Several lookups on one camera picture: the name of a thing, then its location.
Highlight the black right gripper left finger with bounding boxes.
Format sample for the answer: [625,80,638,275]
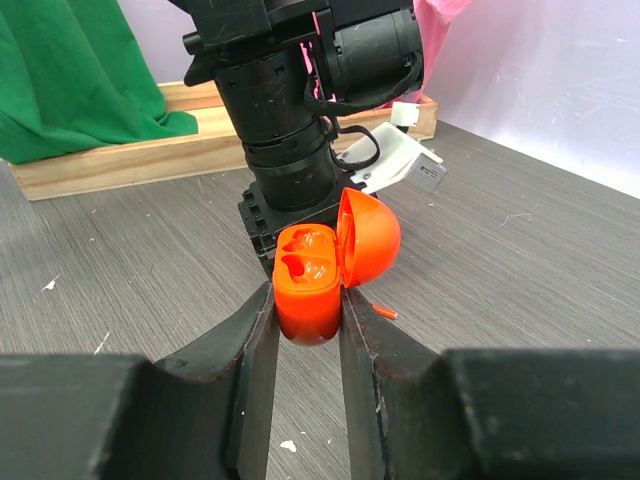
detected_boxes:
[1,283,280,479]

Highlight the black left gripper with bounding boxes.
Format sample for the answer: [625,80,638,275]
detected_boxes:
[238,172,366,278]

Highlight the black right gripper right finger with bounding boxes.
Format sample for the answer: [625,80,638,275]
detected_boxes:
[339,290,639,479]

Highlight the orange earbud case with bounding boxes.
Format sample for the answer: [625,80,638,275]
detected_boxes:
[272,188,401,346]

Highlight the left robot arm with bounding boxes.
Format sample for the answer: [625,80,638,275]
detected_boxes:
[179,0,424,273]

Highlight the lower orange earbud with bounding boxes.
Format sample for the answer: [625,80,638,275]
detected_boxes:
[372,304,398,320]

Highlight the green t-shirt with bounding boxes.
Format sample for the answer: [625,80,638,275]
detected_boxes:
[1,1,198,165]

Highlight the pink t-shirt on hanger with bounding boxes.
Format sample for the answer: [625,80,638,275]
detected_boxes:
[304,1,470,117]

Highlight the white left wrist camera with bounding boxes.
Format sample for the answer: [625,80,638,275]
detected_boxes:
[337,102,447,194]

